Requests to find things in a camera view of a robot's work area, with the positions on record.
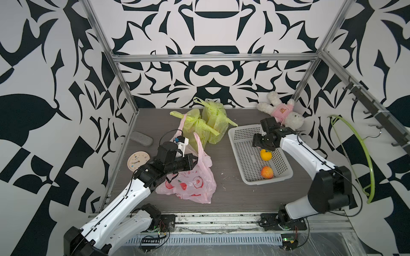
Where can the white plastic basket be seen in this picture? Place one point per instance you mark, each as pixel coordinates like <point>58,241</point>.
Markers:
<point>249,161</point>

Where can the yellow orange fruit with leaf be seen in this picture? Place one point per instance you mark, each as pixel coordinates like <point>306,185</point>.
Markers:
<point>266,155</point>

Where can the green plastic bag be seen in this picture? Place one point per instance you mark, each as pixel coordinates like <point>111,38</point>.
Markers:
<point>215,116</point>
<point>195,124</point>

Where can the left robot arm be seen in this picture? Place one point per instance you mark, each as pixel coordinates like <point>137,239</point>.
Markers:
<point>113,227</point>

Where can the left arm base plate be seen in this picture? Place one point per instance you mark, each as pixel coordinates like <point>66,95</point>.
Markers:
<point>167,222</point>

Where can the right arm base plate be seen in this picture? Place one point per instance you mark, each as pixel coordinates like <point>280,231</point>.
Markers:
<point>281,222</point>

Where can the small round clock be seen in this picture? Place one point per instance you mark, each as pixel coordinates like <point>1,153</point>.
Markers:
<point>137,159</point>

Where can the grey oval stone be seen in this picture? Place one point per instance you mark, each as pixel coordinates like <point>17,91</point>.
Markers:
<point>141,139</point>

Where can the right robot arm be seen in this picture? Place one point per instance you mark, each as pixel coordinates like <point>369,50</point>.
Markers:
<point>331,187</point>

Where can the pink plastic bag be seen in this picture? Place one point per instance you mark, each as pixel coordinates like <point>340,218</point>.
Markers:
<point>197,185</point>

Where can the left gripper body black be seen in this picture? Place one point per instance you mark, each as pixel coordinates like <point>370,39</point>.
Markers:
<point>182,164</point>

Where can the white plush bunny pink shirt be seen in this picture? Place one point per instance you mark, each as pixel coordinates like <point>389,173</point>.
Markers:
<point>282,112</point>

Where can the orange peach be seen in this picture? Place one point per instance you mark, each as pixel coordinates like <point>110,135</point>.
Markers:
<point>267,172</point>

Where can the green hoop hanger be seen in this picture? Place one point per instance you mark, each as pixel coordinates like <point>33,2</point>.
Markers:
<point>356,152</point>

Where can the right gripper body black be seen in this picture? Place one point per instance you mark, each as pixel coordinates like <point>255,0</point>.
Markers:
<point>262,141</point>

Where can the black wall hook rack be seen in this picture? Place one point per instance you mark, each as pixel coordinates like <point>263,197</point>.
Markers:
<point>376,110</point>

